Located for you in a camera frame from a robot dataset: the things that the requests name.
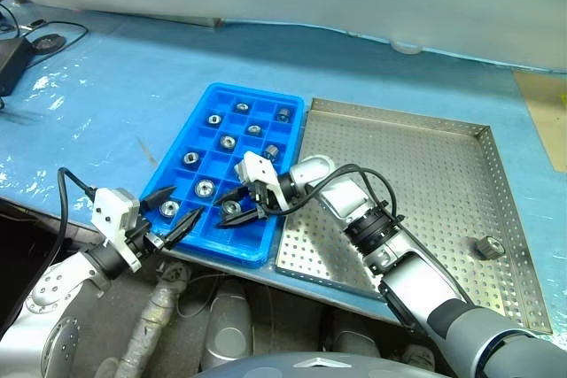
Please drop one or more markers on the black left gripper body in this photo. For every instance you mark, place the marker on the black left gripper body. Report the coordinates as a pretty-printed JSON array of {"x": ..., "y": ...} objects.
[{"x": 144, "y": 241}]

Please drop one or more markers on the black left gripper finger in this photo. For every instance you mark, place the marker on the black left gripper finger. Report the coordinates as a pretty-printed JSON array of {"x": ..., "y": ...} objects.
[
  {"x": 157, "y": 198},
  {"x": 184, "y": 227}
]

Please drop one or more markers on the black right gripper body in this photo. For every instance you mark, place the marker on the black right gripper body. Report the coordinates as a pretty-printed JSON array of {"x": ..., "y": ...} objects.
[{"x": 263, "y": 198}]

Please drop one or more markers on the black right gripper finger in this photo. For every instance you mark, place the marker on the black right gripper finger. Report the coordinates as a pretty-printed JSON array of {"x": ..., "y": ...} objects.
[
  {"x": 239, "y": 220},
  {"x": 232, "y": 195}
]

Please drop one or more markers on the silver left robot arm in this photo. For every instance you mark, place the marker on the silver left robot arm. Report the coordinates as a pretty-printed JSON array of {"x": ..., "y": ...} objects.
[{"x": 57, "y": 280}]

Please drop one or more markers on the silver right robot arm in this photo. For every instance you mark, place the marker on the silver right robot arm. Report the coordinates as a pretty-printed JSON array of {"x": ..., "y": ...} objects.
[{"x": 343, "y": 198}]

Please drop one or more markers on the blue compartment tray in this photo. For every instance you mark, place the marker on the blue compartment tray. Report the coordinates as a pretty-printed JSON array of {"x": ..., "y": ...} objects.
[{"x": 239, "y": 247}]

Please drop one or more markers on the grey rounded shape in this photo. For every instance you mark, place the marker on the grey rounded shape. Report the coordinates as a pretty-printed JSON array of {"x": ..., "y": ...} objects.
[
  {"x": 352, "y": 339},
  {"x": 226, "y": 329}
]

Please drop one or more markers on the grey robot torso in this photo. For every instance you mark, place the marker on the grey robot torso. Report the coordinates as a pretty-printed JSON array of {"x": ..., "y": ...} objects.
[{"x": 310, "y": 367}]

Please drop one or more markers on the perforated metal tray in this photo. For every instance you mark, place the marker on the perforated metal tray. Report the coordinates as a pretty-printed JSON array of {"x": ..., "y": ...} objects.
[{"x": 434, "y": 165}]

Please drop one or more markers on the round black disc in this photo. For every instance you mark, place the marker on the round black disc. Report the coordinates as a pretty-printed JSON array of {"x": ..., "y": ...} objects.
[{"x": 48, "y": 42}]

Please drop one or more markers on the white round cap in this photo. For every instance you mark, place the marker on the white round cap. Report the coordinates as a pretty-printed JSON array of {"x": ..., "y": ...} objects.
[{"x": 405, "y": 47}]

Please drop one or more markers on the small black connector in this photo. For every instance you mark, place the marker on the small black connector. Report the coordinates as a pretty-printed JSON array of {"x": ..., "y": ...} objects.
[{"x": 36, "y": 23}]

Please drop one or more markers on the loose metal nut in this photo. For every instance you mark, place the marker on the loose metal nut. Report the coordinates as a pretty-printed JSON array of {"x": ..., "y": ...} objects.
[{"x": 489, "y": 247}]

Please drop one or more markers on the brown cardboard sheet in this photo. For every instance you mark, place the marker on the brown cardboard sheet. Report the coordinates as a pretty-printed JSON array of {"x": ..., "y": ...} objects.
[{"x": 542, "y": 121}]

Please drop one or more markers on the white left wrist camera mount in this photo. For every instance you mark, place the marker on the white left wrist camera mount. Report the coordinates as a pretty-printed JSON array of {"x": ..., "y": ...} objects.
[{"x": 113, "y": 212}]

